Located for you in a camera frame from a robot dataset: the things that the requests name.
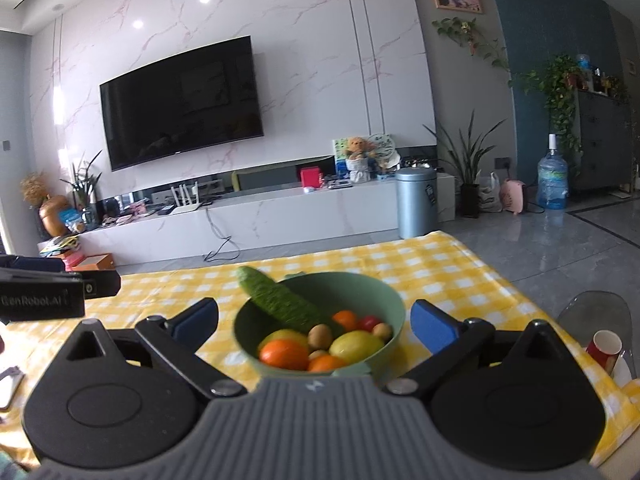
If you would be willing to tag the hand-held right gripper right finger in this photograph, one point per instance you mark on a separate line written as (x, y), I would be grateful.
(432, 327)

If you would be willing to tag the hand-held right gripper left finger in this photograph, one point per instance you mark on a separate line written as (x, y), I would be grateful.
(192, 322)

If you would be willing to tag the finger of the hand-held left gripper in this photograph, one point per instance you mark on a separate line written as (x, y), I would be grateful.
(30, 262)
(102, 285)

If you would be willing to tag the small brown potato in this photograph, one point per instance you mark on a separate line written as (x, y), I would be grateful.
(382, 331)

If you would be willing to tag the green colander bowl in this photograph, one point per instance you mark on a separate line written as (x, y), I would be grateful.
(380, 295)

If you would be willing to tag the small red tomato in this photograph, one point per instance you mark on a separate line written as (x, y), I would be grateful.
(369, 322)

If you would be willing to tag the yellow lemon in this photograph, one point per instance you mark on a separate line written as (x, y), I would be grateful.
(357, 347)

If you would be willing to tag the orange mandarin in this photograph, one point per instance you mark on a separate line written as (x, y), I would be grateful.
(282, 355)
(327, 364)
(344, 320)

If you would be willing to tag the green cucumber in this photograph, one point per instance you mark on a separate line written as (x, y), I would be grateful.
(280, 302)

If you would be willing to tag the orange box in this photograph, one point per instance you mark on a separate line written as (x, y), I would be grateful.
(95, 262)

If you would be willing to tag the brown vase with dried flowers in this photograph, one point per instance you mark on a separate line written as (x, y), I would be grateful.
(52, 215)

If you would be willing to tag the blue snack packet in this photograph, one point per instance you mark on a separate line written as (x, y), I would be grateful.
(70, 220)

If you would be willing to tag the yellow checked tablecloth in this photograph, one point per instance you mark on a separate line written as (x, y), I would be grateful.
(450, 270)

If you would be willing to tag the small green potted plant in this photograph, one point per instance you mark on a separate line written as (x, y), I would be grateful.
(82, 185)

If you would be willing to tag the smartphone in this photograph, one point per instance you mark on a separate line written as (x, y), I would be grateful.
(10, 390)

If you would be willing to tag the white router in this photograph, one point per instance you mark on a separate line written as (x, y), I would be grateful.
(186, 202)

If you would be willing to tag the blue-grey round trash can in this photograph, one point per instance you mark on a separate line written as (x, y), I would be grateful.
(416, 205)

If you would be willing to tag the white plastic bag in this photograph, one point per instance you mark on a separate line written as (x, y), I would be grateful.
(489, 195)

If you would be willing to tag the white marble TV cabinet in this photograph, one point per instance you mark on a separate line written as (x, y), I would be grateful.
(300, 220)

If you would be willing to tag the pink pig heater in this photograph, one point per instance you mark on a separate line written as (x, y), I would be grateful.
(513, 196)

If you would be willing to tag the transparent grey chair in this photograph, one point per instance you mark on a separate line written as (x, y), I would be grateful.
(595, 310)

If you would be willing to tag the teal plush blanket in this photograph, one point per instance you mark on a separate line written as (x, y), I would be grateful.
(10, 465)

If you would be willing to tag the long-leaf potted plant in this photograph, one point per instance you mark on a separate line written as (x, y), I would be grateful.
(467, 160)

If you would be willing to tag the red paper cup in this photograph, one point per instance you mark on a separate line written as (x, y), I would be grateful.
(602, 352)

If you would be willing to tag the round paper fan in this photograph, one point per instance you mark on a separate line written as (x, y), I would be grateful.
(384, 150)

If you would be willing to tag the brown teddy bear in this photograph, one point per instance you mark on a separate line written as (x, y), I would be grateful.
(359, 157)

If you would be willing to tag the red box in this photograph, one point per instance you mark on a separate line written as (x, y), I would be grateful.
(312, 177)

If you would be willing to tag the blue water jug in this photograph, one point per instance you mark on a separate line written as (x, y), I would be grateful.
(552, 180)

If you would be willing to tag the green picture card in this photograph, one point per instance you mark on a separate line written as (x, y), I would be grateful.
(340, 157)

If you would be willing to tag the dark grey dresser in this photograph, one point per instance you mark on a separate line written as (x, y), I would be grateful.
(602, 145)

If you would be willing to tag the trailing ivy plant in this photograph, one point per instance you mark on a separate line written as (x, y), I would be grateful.
(560, 95)

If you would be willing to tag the wall socket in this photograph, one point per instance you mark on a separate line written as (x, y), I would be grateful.
(502, 163)

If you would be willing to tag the black wall television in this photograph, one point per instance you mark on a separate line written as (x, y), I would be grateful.
(180, 105)

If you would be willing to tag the wall-hung ivy plant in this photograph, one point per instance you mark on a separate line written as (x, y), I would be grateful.
(470, 35)

